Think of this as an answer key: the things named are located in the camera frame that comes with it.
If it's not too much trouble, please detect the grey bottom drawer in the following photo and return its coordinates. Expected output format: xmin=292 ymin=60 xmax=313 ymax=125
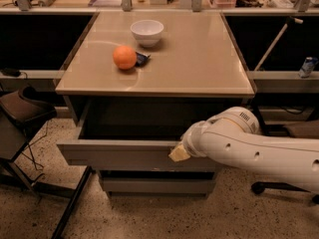
xmin=100 ymin=170 xmax=215 ymax=195

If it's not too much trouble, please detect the black office chair right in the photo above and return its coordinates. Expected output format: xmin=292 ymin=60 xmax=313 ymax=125
xmin=251 ymin=119 xmax=319 ymax=195

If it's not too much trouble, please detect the orange fruit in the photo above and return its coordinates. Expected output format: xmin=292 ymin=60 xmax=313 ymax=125
xmin=113 ymin=46 xmax=137 ymax=70

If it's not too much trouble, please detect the dark blue snack packet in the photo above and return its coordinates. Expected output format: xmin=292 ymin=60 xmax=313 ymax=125
xmin=136 ymin=52 xmax=151 ymax=67

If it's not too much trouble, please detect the grey top drawer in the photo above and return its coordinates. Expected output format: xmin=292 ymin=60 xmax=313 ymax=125
xmin=56 ymin=98 xmax=220 ymax=173

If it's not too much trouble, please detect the white stick with black tip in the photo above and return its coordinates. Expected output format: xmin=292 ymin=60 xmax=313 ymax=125
xmin=254 ymin=17 xmax=303 ymax=71

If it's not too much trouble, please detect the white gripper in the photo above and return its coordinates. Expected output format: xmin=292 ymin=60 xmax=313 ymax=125
xmin=168 ymin=120 xmax=212 ymax=162

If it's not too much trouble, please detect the brown office chair left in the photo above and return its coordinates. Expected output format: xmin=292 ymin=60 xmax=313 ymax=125
xmin=0 ymin=86 xmax=94 ymax=239

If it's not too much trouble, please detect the white bowl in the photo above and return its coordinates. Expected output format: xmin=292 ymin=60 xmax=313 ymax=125
xmin=131 ymin=20 xmax=164 ymax=48

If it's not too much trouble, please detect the grey drawer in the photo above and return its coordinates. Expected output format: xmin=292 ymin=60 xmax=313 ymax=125
xmin=100 ymin=170 xmax=215 ymax=195
xmin=56 ymin=98 xmax=220 ymax=173

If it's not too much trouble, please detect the black device on shelf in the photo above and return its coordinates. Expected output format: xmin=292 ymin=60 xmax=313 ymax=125
xmin=0 ymin=68 xmax=21 ymax=77

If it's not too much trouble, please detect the blue white can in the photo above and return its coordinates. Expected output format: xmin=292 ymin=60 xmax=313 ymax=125
xmin=298 ymin=57 xmax=319 ymax=78

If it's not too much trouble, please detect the grey drawer cabinet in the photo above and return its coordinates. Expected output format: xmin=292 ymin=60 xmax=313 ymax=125
xmin=54 ymin=10 xmax=257 ymax=198

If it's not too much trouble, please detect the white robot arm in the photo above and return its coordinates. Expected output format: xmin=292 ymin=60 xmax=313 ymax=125
xmin=169 ymin=107 xmax=319 ymax=193

